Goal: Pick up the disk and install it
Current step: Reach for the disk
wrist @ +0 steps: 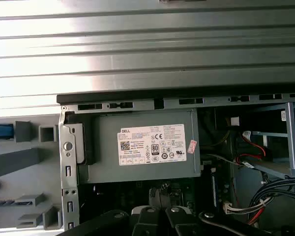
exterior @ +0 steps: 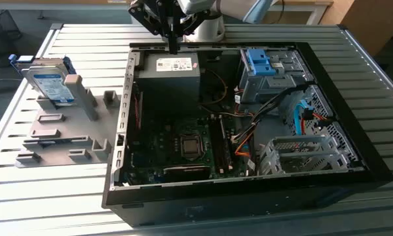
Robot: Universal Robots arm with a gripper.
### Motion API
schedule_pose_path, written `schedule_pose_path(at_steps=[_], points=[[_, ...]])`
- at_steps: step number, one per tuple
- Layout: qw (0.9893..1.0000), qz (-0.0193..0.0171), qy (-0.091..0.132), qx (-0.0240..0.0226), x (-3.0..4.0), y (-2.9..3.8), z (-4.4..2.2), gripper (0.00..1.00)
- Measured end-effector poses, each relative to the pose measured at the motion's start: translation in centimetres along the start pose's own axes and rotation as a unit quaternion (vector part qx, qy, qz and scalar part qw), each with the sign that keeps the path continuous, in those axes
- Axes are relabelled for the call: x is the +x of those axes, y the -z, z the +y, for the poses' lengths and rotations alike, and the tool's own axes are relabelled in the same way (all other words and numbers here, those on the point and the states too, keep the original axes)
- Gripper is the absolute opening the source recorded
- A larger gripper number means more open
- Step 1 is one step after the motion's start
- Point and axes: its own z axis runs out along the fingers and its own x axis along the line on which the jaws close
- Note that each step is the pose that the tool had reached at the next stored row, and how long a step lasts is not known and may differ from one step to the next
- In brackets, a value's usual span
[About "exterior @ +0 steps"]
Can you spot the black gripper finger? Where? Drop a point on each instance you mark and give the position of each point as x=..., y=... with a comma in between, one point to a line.
x=144, y=17
x=190, y=24

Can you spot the hard disk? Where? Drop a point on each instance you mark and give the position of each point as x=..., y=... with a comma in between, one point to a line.
x=50, y=86

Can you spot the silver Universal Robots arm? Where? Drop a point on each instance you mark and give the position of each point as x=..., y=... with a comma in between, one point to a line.
x=209, y=29

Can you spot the silver metal disk bay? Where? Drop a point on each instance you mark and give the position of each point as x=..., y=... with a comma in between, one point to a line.
x=314, y=155

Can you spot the grey power supply unit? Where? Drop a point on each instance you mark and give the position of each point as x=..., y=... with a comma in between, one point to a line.
x=169, y=83

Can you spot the blue plastic drive latch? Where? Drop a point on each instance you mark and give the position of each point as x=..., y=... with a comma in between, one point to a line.
x=258, y=64

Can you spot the grey metal drive cage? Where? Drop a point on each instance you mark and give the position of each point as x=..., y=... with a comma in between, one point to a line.
x=274, y=83

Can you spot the CPU socket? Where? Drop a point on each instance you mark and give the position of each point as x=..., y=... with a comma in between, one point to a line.
x=190, y=136

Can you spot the grey parts rack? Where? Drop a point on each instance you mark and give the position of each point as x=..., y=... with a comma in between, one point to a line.
x=72, y=123

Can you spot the silver CPU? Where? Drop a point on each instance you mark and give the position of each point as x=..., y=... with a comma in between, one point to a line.
x=190, y=146

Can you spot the green motherboard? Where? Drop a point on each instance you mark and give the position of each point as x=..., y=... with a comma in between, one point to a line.
x=157, y=147

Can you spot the black RAM stick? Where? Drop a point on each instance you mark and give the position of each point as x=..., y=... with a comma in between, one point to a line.
x=226, y=147

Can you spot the brown wooden cabinet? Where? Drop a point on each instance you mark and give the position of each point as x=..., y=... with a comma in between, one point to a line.
x=373, y=24

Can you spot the dark RAM stick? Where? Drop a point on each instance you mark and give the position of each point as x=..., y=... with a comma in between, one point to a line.
x=53, y=142

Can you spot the black graphics card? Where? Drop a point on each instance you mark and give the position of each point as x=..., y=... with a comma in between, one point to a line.
x=186, y=173

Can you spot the black open PC case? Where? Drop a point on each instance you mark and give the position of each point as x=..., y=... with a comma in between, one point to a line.
x=216, y=204

